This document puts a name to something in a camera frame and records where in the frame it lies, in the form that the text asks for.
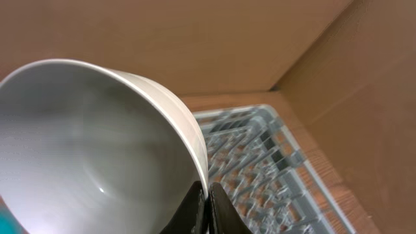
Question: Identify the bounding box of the small white bowl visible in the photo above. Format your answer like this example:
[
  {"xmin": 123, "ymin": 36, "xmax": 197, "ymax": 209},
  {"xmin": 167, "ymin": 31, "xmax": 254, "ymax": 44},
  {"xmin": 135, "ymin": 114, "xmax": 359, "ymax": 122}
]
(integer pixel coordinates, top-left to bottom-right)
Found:
[{"xmin": 1, "ymin": 59, "xmax": 208, "ymax": 233}]

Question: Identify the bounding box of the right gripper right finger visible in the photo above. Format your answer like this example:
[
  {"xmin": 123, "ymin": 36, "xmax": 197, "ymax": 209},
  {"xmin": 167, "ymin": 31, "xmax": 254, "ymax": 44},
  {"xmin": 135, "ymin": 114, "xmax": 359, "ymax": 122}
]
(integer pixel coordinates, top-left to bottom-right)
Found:
[{"xmin": 208, "ymin": 182, "xmax": 252, "ymax": 234}]

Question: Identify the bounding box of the grey dish rack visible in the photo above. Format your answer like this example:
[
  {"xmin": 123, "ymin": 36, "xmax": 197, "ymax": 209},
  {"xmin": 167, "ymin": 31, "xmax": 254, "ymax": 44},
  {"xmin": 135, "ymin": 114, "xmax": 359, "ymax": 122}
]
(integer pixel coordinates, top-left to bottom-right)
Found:
[{"xmin": 194, "ymin": 105, "xmax": 356, "ymax": 234}]

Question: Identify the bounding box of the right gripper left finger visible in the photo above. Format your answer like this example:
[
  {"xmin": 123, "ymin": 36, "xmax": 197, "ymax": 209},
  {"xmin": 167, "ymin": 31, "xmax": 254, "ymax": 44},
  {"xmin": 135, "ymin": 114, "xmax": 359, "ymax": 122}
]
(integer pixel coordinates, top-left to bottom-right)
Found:
[{"xmin": 160, "ymin": 181, "xmax": 207, "ymax": 234}]

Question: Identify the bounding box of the teal plastic tray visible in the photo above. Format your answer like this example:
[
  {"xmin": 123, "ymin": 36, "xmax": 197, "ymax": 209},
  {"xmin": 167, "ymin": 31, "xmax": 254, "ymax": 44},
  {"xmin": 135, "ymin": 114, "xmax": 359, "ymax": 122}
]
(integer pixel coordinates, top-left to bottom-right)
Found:
[{"xmin": 0, "ymin": 209, "xmax": 22, "ymax": 234}]

